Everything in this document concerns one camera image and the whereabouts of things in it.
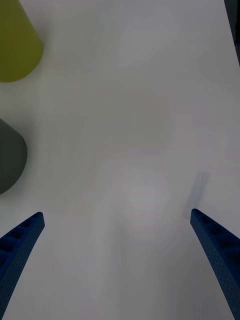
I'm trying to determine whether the yellow-green plastic bin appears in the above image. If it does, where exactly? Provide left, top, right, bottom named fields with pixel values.
left=0, top=0, right=44, bottom=84

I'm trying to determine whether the grey plastic bin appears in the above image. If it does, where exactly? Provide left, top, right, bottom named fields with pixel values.
left=0, top=118, right=28, bottom=196

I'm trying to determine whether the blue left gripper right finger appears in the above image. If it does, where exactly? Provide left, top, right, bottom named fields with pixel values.
left=189, top=208, right=240, bottom=320

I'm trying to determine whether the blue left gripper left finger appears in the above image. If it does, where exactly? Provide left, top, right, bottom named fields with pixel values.
left=0, top=211, right=46, bottom=320

